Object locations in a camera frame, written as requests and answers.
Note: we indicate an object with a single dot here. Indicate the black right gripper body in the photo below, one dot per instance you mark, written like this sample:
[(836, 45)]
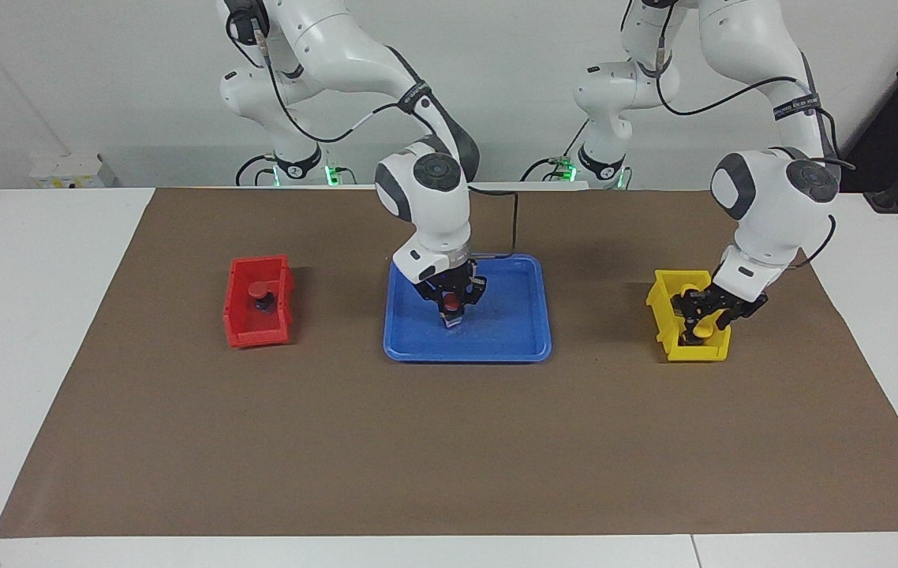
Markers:
[(457, 284)]

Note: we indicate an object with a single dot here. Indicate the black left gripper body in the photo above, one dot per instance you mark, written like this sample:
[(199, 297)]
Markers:
[(721, 302)]

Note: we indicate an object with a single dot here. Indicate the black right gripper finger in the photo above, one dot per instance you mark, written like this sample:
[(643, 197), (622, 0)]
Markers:
[(462, 312), (442, 312)]

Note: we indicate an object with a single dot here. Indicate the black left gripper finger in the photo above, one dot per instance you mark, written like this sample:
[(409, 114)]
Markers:
[(721, 319), (687, 325)]

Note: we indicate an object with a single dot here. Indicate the red push button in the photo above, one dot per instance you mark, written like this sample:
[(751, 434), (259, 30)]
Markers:
[(261, 293), (451, 304)]

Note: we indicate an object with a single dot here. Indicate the yellow push button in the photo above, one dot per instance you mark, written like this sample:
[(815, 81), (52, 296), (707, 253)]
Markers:
[(703, 331)]

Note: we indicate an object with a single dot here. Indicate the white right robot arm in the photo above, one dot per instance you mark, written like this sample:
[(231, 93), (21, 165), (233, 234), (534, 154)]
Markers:
[(425, 197)]

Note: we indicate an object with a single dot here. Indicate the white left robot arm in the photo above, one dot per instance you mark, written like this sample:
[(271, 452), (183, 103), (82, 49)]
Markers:
[(772, 205)]

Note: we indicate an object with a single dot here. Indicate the blue plastic tray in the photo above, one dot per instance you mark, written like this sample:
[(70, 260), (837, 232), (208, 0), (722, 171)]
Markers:
[(504, 331)]

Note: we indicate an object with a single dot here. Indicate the yellow plastic bin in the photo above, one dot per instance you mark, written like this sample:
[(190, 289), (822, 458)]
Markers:
[(697, 351)]

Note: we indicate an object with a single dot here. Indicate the brown table mat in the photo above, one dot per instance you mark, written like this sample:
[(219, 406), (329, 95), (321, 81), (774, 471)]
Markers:
[(449, 442)]

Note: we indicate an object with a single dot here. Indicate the red plastic bin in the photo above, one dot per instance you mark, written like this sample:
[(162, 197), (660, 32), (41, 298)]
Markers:
[(248, 331)]

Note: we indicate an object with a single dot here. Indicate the white box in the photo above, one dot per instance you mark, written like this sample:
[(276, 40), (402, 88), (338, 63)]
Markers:
[(66, 170)]

